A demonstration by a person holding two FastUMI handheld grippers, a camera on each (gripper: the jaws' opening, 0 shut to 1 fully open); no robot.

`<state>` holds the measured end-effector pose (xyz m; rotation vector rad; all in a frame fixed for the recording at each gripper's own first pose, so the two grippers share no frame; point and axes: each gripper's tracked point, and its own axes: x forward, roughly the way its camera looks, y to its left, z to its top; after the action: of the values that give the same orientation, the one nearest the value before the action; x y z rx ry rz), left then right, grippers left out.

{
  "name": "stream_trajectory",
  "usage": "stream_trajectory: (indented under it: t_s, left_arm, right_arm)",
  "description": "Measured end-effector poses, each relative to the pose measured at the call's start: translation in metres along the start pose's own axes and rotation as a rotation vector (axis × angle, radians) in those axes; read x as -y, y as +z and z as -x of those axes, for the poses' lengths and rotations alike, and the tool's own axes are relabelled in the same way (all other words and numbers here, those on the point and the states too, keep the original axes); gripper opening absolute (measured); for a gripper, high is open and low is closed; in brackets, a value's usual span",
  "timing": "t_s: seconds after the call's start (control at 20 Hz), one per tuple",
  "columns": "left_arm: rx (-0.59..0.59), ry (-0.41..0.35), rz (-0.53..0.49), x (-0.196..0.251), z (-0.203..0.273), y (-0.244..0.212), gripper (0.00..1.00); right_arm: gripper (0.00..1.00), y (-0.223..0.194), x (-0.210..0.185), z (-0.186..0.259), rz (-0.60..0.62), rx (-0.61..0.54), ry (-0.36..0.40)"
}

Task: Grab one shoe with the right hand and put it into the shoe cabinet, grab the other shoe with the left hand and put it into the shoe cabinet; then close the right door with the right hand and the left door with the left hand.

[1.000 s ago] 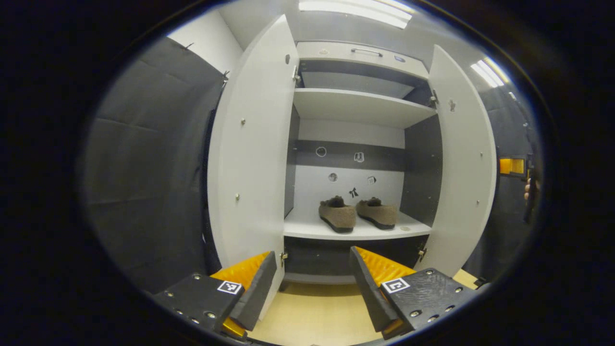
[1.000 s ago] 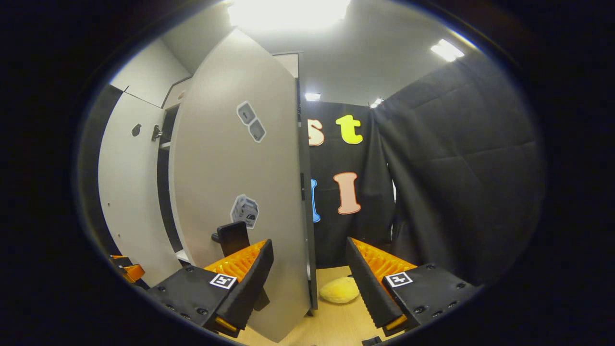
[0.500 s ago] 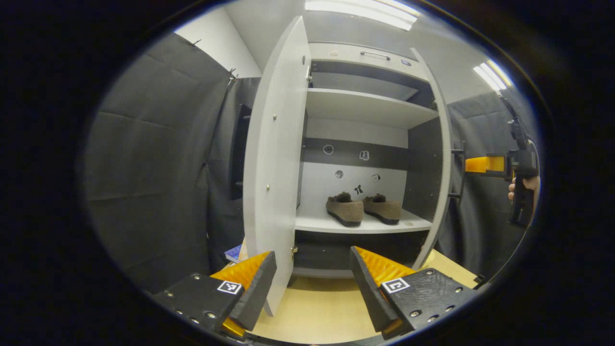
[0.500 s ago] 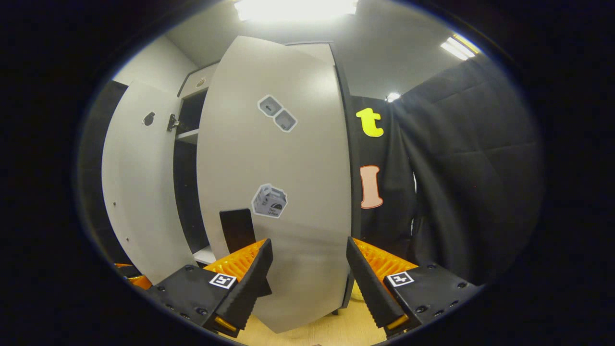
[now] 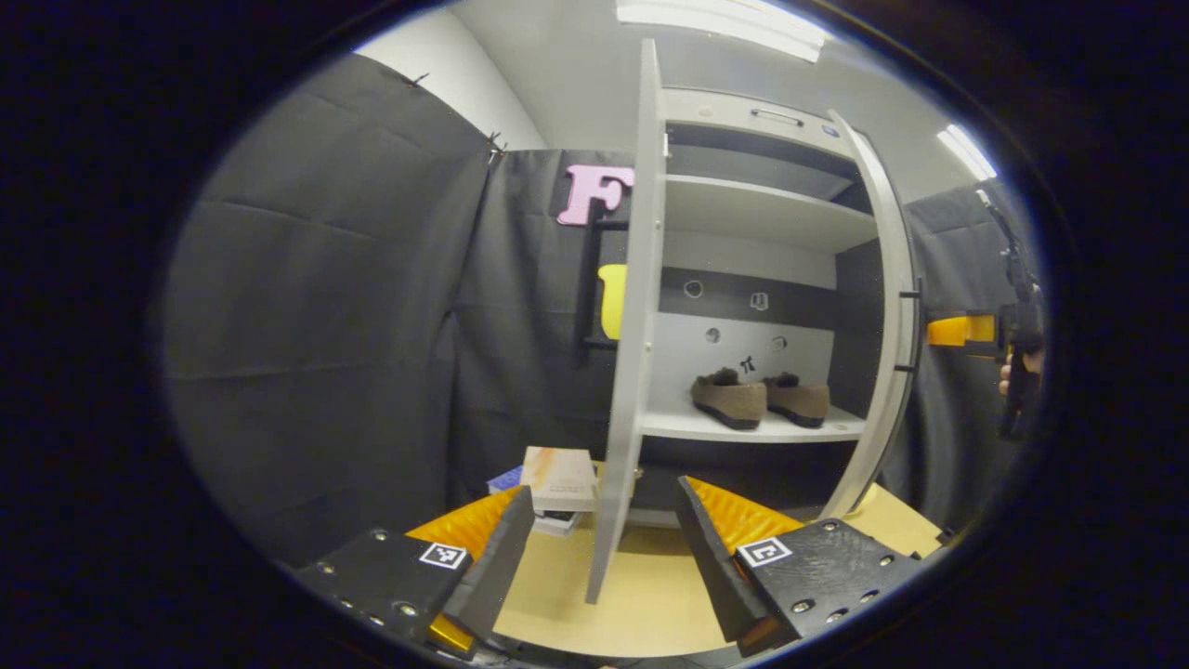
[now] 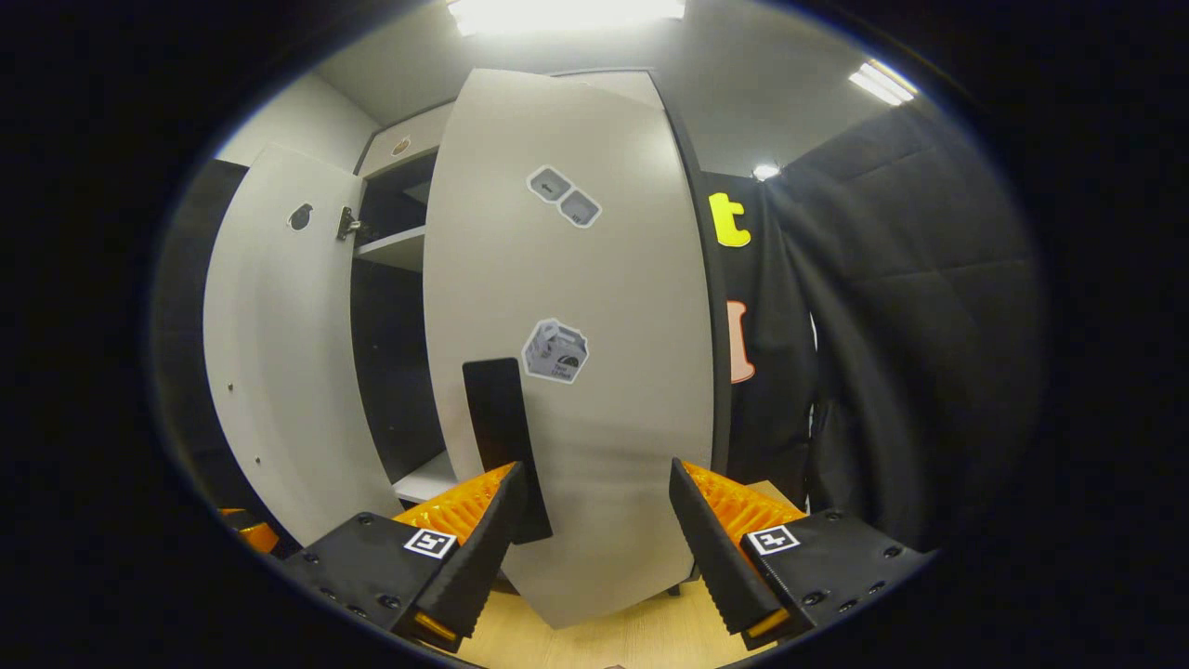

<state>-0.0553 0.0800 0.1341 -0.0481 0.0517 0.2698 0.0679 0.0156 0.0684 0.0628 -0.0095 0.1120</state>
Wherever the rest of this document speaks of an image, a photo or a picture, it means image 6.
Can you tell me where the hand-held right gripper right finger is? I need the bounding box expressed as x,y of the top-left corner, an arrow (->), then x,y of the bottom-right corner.
669,457 -> 933,651

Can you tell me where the black door handle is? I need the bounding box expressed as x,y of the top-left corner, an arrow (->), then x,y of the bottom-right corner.
463,358 -> 555,545

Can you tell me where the white shoe cabinet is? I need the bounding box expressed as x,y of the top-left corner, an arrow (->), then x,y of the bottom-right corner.
203,67 -> 735,630

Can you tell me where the ceiling light panel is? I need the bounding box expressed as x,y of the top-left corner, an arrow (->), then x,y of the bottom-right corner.
848,59 -> 921,107
446,0 -> 688,38

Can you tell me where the black backdrop cloth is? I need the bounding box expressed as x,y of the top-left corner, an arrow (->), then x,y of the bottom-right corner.
701,172 -> 820,510
771,100 -> 1043,551

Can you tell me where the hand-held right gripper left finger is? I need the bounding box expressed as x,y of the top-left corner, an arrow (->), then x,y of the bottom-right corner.
283,462 -> 529,653

